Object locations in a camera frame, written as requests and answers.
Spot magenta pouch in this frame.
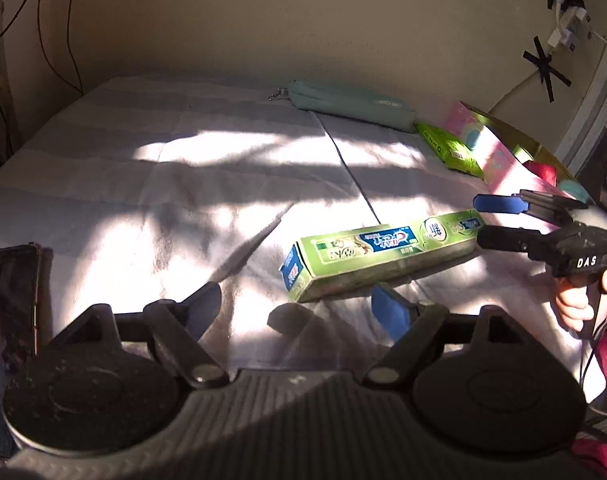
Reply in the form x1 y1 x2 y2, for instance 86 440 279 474
524 160 557 186

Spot green toothpaste box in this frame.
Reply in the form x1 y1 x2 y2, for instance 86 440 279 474
280 209 485 302

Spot teal pencil case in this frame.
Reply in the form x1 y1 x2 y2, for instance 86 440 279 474
269 79 416 132

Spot person's right hand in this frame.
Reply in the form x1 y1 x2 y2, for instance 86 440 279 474
555 270 607 332

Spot gold metal tin box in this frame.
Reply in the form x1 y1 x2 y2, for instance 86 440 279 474
445 102 579 197

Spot black tape cross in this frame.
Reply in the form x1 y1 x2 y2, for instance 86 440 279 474
523 36 573 103

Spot black smartphone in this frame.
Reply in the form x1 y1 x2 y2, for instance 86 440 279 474
0 244 41 462

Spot white power strip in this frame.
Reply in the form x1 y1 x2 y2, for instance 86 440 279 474
547 6 592 52

